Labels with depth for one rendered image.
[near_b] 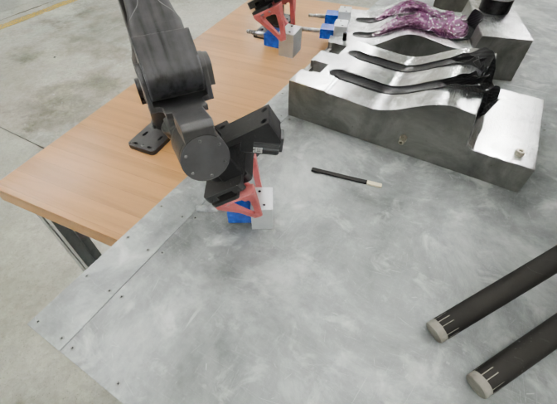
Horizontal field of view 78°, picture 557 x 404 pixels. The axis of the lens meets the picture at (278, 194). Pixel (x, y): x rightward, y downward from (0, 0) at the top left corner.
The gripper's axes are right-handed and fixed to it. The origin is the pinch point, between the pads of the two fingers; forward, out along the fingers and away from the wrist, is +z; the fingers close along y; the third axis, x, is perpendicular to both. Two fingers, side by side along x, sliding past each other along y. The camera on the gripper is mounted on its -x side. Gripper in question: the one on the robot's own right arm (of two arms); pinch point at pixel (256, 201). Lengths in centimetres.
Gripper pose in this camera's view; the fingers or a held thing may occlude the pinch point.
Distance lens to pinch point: 57.6
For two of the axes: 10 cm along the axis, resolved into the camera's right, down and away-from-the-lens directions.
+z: 4.9, 5.8, 6.5
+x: -8.7, 3.4, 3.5
